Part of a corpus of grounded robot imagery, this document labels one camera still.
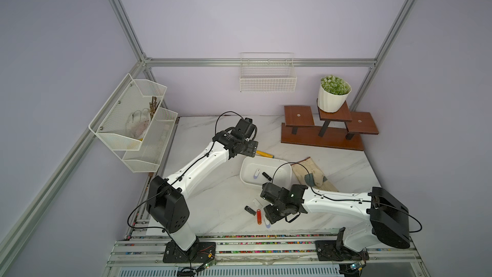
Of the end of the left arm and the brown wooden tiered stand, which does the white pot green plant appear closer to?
the brown wooden tiered stand

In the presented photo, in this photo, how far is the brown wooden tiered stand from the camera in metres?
0.94

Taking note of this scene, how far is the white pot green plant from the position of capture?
835 mm

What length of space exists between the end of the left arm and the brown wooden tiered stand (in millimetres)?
369

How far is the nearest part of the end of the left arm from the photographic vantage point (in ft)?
1.88

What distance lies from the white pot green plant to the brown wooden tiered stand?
0.05 m
